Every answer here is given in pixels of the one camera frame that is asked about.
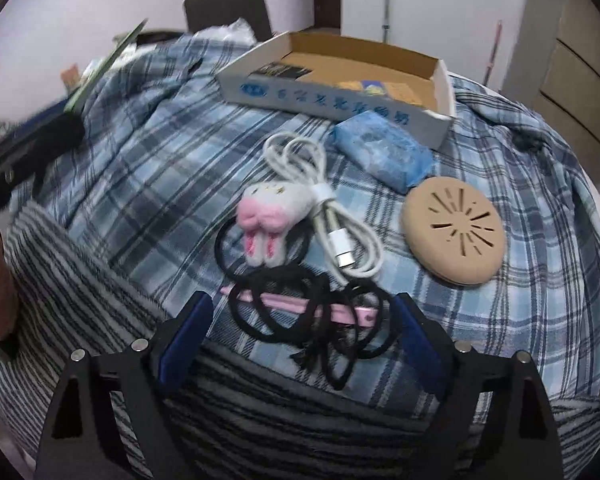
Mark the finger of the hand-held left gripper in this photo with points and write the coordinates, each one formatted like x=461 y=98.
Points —
x=55 y=132

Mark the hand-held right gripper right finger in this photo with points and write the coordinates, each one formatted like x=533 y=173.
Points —
x=420 y=347

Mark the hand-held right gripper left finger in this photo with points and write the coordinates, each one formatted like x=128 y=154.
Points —
x=187 y=345

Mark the white cardboard box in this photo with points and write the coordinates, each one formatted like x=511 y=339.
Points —
x=330 y=105

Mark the green flat board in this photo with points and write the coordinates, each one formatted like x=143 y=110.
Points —
x=107 y=62

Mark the blue plaid shirt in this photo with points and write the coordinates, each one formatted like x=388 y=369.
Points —
x=155 y=170

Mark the beige round perforated case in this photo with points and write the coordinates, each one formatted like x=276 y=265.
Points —
x=452 y=232

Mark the grey striped cloth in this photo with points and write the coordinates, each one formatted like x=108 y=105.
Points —
x=70 y=280

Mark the blue tissue packet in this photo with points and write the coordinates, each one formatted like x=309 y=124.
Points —
x=380 y=152

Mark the clear plastic bag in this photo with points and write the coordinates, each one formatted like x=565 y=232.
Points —
x=235 y=30

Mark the black chair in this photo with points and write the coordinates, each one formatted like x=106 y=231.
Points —
x=225 y=7

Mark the dark flat packet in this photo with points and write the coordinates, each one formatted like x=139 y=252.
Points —
x=282 y=71

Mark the yellow blue flat packet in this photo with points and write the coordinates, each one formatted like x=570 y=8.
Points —
x=377 y=90

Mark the red stick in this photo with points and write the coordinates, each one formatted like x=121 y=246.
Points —
x=493 y=50

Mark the wooden cabinet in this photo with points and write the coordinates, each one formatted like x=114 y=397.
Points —
x=575 y=70

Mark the grey wall pipe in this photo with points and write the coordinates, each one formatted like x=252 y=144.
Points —
x=386 y=0

